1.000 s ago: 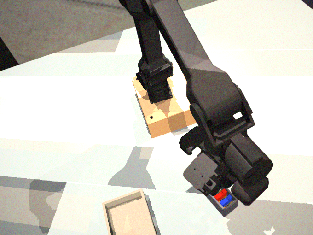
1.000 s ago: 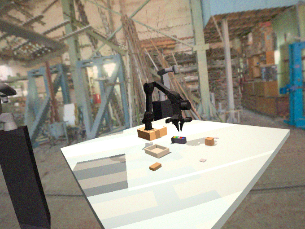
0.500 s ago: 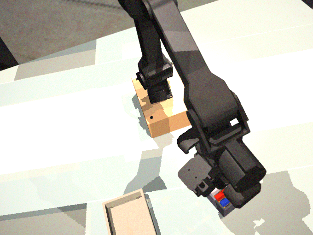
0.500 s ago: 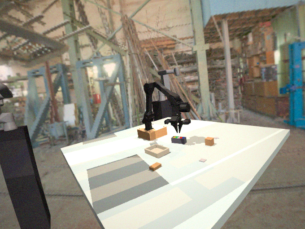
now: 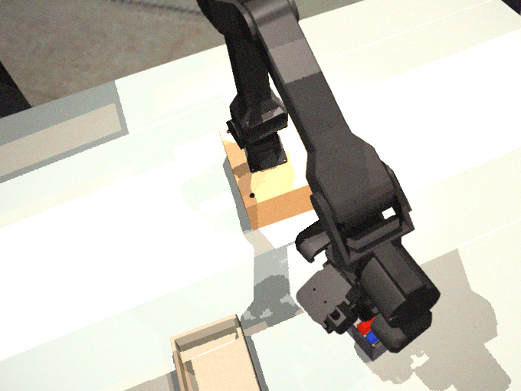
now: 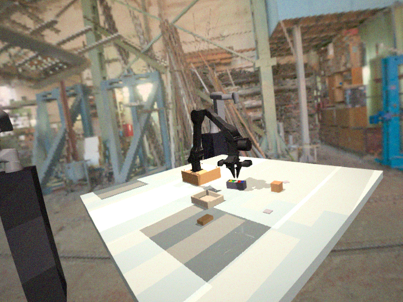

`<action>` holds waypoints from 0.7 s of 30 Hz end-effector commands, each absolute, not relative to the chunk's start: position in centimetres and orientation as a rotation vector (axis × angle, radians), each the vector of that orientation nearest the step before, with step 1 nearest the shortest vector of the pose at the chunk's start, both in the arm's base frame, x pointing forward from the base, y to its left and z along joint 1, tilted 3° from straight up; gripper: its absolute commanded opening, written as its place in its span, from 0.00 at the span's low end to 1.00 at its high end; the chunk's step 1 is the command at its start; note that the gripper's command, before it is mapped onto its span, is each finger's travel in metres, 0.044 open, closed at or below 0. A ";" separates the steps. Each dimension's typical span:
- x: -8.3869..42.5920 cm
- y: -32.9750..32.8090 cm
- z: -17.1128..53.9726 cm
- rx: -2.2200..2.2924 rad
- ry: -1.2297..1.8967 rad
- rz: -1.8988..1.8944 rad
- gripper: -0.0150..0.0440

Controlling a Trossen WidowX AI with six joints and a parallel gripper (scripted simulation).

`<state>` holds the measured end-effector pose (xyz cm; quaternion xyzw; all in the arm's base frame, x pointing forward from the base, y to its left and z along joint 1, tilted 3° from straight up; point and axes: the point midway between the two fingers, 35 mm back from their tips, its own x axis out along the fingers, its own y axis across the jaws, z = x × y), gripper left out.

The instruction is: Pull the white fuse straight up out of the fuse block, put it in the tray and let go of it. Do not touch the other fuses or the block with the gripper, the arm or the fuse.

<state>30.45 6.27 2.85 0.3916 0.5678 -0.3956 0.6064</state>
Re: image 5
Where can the red fuse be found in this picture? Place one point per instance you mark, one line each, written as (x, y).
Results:
(364, 327)

